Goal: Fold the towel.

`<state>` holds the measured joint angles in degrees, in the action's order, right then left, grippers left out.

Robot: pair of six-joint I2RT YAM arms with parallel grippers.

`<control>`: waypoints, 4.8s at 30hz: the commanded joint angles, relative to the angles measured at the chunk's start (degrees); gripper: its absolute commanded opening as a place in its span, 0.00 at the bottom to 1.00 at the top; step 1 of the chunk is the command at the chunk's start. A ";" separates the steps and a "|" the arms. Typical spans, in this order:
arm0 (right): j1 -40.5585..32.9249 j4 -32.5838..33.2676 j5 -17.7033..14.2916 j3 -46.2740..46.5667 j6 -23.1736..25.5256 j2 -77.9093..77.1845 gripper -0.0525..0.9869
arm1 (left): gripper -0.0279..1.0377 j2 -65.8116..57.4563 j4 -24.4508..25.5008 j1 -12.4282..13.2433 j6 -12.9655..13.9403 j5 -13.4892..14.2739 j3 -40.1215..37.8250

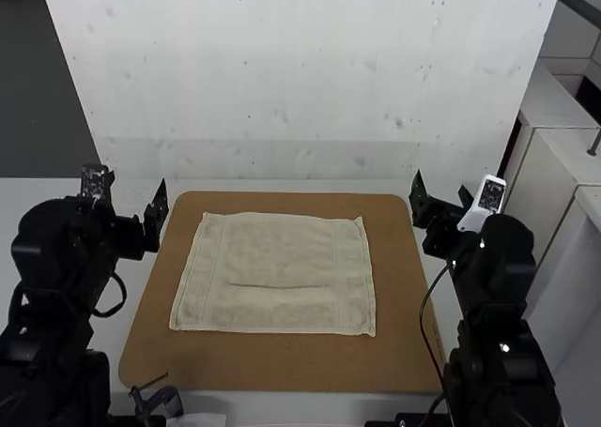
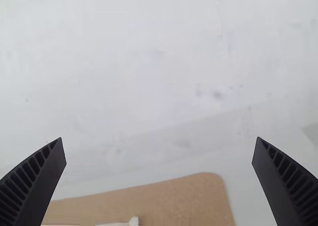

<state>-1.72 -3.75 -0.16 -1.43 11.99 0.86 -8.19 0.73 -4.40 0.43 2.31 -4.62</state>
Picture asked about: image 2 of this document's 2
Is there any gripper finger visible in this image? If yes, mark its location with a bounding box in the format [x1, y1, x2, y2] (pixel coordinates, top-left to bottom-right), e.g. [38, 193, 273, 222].
[0, 137, 67, 226]
[251, 136, 318, 226]

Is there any pale towel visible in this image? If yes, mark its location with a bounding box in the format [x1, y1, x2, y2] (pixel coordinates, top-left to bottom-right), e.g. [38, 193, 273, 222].
[95, 216, 140, 226]

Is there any cork mat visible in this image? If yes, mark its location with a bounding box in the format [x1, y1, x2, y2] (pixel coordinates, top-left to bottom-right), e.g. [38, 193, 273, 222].
[42, 172, 237, 226]

